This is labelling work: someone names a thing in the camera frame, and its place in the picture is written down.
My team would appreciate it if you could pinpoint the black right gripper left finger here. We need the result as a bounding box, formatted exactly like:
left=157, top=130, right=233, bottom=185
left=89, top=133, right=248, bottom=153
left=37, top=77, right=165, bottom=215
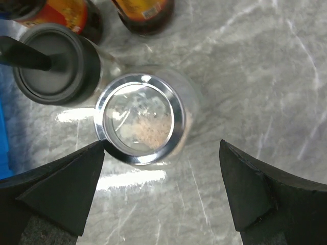
left=1, top=141, right=104, bottom=244

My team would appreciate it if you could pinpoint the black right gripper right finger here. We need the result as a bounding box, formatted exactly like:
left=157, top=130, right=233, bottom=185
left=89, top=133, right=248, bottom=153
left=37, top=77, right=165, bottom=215
left=219, top=140, right=326, bottom=244

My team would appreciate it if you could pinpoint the large silver-lid glass jar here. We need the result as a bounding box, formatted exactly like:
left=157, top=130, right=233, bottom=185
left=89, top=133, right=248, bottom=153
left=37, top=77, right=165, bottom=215
left=94, top=65, right=202, bottom=166

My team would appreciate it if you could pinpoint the black knob-lid glass jar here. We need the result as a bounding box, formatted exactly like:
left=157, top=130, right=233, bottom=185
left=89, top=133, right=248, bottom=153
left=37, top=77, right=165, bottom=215
left=1, top=23, right=125, bottom=108

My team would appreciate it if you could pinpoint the blue three-compartment plastic bin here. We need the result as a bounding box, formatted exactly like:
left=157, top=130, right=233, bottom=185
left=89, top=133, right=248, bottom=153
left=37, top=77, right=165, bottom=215
left=0, top=106, right=13, bottom=179

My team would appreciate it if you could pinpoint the red-lid sauce jar left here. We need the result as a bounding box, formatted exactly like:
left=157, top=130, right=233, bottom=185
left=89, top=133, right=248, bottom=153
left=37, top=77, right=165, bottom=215
left=1, top=0, right=103, bottom=43

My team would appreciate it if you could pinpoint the red-lid sauce jar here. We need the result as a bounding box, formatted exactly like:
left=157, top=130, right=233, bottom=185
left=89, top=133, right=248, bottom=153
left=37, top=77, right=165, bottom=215
left=1, top=0, right=103, bottom=43
left=113, top=0, right=175, bottom=36

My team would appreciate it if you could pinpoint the red-lid sauce jar right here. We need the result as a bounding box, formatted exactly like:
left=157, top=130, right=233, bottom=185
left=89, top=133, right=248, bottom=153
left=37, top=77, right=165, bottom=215
left=113, top=0, right=175, bottom=36

